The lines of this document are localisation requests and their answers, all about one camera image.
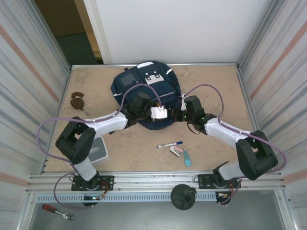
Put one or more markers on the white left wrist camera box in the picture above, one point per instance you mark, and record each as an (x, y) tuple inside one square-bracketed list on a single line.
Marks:
[(158, 112)]

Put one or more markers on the small pink white eraser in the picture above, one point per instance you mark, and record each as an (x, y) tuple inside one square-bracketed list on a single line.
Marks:
[(176, 151)]

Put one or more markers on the small green circuit board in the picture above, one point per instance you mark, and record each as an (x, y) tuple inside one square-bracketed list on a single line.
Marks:
[(92, 198)]

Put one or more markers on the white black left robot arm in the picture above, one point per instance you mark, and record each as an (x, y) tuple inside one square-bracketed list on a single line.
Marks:
[(76, 143)]

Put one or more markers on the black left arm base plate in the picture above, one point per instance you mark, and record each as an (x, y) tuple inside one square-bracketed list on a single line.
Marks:
[(108, 182)]

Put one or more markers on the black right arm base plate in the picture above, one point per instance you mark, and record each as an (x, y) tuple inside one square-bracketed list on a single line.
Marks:
[(204, 180)]

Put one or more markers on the white grey tissue box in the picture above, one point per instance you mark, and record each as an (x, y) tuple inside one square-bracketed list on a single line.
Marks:
[(100, 151)]

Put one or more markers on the navy blue backpack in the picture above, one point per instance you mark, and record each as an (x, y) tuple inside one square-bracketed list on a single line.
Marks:
[(144, 81)]

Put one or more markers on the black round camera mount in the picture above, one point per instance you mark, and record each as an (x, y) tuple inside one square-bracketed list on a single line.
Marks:
[(183, 197)]

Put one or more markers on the aluminium table frame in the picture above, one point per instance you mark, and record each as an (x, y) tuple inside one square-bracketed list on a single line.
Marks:
[(148, 177)]

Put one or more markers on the light blue correction tape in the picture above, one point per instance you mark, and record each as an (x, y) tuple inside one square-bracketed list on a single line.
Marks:
[(188, 160)]

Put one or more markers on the white blue marker pen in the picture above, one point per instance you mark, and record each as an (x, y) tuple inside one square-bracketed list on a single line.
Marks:
[(168, 144)]

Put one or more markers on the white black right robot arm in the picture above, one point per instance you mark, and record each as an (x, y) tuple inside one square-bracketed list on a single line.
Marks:
[(256, 155)]

